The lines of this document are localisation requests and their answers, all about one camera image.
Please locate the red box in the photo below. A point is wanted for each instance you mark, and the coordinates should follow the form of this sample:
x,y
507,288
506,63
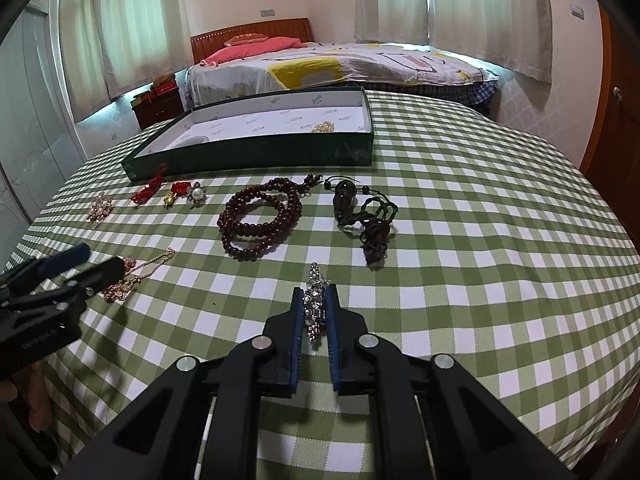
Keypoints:
x,y
165,90

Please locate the white curtain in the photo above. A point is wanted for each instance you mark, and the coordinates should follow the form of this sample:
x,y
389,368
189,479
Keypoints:
x,y
145,20
490,10
390,0
80,35

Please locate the dark wooden nightstand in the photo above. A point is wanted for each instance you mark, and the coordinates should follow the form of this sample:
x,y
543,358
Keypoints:
x,y
157,110

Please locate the red knot gold charm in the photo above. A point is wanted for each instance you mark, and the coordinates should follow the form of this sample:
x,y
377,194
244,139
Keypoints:
x,y
177,189

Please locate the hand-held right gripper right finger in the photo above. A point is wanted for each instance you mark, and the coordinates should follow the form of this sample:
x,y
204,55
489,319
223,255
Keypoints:
x,y
332,340

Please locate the white shallow tray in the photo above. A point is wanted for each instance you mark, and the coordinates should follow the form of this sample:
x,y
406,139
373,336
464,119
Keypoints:
x,y
250,152

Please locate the blue plaid mattress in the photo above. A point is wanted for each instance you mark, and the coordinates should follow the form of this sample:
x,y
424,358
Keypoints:
x,y
475,92

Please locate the green checked tablecloth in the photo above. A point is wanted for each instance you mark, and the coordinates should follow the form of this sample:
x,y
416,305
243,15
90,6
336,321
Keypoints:
x,y
450,260

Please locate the silver rhinestone brooch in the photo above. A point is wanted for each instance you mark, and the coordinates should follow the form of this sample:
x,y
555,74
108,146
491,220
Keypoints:
x,y
315,310

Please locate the white sliding door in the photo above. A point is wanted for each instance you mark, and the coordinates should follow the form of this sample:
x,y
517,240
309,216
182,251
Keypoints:
x,y
35,125

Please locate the wooden bed headboard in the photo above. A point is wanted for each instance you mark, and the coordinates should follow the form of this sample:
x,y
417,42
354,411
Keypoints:
x,y
280,27

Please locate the pearl flower brooch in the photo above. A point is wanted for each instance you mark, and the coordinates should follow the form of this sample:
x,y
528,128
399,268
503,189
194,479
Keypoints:
x,y
198,192

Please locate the brown plush item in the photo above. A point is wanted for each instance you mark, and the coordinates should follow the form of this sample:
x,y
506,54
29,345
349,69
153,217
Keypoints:
x,y
163,80

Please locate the brown wooden door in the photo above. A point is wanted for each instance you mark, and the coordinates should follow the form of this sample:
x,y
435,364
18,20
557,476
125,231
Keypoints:
x,y
615,135

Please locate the pink pillow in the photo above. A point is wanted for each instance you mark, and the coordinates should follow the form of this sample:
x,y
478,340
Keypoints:
x,y
250,49

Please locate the orange patterned pillow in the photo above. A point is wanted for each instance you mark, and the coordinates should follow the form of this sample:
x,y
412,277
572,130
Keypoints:
x,y
245,38

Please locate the wall light switch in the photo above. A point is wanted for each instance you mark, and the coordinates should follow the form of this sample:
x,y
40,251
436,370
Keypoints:
x,y
578,12

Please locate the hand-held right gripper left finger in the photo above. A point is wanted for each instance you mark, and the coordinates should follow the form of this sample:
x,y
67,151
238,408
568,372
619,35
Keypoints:
x,y
296,340

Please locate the person's left hand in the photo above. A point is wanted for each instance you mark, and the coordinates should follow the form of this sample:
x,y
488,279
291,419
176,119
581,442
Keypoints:
x,y
39,400

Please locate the printed white bedsheet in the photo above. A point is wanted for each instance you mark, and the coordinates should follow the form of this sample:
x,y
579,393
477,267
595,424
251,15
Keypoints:
x,y
350,65

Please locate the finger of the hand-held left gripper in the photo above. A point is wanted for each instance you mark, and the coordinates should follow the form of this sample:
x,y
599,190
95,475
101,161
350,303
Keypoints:
x,y
72,253
102,272

